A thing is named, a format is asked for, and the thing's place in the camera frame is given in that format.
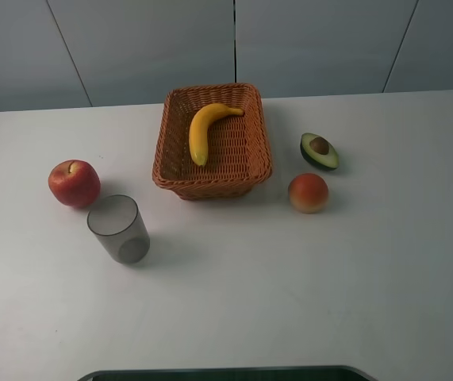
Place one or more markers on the yellow banana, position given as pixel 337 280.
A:
pixel 199 127

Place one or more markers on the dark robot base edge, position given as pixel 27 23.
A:
pixel 331 372

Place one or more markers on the brown wicker basket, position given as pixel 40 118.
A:
pixel 239 148

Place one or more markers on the orange red peach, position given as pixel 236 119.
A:
pixel 308 193

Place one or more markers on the halved avocado with pit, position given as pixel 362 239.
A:
pixel 319 152

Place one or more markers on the grey translucent plastic cup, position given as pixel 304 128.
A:
pixel 117 224

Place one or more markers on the red apple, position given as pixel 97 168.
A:
pixel 74 183

